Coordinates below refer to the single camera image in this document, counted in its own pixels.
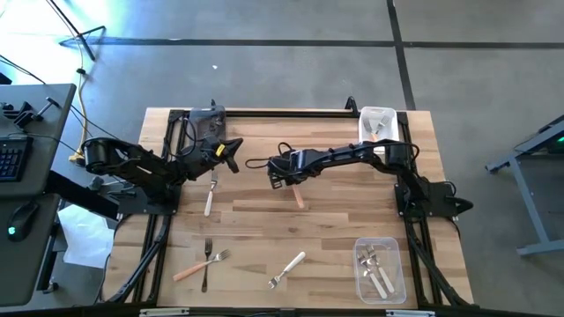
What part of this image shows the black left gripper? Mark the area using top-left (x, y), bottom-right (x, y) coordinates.
top-left (179, 135), bottom-right (244, 175)

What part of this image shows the black metal fork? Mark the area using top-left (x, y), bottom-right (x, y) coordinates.
top-left (203, 113), bottom-right (224, 138)
top-left (200, 116), bottom-right (220, 142)
top-left (201, 237), bottom-right (214, 294)

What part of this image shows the white-handled metal fork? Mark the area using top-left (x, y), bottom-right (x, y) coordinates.
top-left (204, 171), bottom-right (219, 217)
top-left (267, 250), bottom-right (307, 290)
top-left (366, 245), bottom-right (397, 294)
top-left (357, 251), bottom-right (389, 300)

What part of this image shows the grey plastic bin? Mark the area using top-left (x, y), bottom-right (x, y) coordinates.
top-left (187, 105), bottom-right (227, 149)

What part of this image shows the white plastic bin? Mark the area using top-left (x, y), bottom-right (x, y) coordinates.
top-left (359, 106), bottom-right (401, 155)

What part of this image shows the clear plastic container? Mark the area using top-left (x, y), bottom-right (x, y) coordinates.
top-left (352, 236), bottom-right (407, 306)

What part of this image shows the black angled support bar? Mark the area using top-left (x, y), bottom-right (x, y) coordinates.
top-left (43, 170), bottom-right (122, 221)

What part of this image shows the white paper sheet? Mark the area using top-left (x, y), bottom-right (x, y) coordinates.
top-left (57, 203), bottom-right (117, 270)

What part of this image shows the grey desk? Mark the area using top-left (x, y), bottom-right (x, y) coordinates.
top-left (0, 83), bottom-right (78, 308)

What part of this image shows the black tripod stand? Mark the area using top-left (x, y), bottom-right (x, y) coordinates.
top-left (43, 0), bottom-right (108, 63)

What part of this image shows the black desk clamp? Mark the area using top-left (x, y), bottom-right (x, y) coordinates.
top-left (0, 96), bottom-right (62, 129)

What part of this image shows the black computer keyboard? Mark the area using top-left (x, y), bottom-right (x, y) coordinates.
top-left (0, 135), bottom-right (34, 183)

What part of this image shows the black computer mouse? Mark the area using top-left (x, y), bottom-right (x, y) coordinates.
top-left (5, 201), bottom-right (40, 243)

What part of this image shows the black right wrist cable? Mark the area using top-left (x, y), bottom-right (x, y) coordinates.
top-left (244, 141), bottom-right (286, 171)

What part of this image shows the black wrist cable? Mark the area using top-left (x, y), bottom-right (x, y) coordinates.
top-left (244, 141), bottom-right (286, 171)
top-left (181, 114), bottom-right (200, 153)

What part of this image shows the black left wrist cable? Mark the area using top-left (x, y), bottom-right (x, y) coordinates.
top-left (181, 114), bottom-right (200, 153)

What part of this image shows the black metal table frame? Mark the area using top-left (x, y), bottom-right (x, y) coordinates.
top-left (103, 95), bottom-right (475, 309)

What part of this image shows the black floor cable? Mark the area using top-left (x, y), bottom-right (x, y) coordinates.
top-left (0, 52), bottom-right (137, 155)

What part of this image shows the yellow extension cable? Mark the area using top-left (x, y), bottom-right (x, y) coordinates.
top-left (67, 37), bottom-right (89, 163)

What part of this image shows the silver metal bracket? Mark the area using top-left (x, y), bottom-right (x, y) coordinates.
top-left (138, 307), bottom-right (191, 317)
top-left (385, 309), bottom-right (436, 317)

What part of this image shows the grey metal cart frame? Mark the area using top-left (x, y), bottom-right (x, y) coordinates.
top-left (484, 113), bottom-right (564, 259)

